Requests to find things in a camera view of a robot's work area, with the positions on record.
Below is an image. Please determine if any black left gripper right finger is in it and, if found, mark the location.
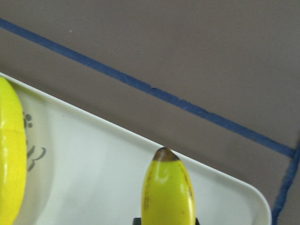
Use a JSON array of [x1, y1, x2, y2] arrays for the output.
[[195, 218, 200, 225]]

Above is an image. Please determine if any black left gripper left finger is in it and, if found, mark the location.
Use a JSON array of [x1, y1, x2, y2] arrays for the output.
[[133, 217, 142, 225]]

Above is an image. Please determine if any long yellow banana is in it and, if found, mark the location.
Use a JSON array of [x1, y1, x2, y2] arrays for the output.
[[141, 147, 196, 225]]

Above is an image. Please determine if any bright yellow banana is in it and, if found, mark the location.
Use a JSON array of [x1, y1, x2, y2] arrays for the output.
[[0, 77, 27, 225]]

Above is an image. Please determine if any white bear tray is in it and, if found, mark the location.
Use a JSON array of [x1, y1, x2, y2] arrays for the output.
[[7, 77, 271, 225]]

